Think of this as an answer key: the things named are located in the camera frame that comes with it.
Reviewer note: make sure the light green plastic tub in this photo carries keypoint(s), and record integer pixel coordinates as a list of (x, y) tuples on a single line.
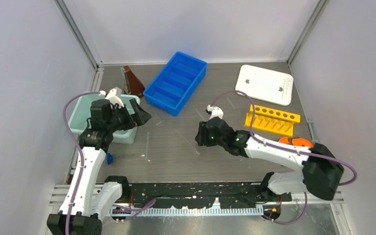
[(78, 120)]

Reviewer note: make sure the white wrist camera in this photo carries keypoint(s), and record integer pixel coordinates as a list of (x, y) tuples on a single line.
[(114, 97), (214, 112)]

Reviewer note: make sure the white plastic tray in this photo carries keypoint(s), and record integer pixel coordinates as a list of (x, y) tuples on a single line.
[(266, 85)]

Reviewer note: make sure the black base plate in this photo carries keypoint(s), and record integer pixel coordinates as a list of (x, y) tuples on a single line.
[(230, 195)]

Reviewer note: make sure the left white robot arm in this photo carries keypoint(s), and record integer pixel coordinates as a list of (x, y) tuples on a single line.
[(82, 213)]

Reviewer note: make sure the blue divided plastic bin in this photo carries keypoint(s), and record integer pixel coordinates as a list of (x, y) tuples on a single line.
[(175, 83)]

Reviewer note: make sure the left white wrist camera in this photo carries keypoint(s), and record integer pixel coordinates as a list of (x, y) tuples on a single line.
[(114, 97)]

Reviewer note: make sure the yellow test tube rack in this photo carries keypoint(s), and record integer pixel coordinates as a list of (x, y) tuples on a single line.
[(271, 120)]

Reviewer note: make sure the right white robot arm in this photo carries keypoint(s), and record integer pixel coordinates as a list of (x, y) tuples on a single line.
[(312, 171)]

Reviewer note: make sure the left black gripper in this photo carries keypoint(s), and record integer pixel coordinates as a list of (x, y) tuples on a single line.
[(139, 117)]

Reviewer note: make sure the vertical glass pipette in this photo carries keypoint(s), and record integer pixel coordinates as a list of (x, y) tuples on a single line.
[(147, 147)]

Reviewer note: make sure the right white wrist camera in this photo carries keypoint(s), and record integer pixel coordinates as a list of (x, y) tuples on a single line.
[(214, 112)]

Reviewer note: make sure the short clear glass tube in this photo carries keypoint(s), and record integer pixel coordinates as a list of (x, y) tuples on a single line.
[(230, 103)]

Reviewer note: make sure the brown triangular stand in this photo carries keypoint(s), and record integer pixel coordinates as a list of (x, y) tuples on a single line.
[(133, 85)]

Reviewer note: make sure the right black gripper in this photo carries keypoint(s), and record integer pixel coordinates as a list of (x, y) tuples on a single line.
[(201, 138)]

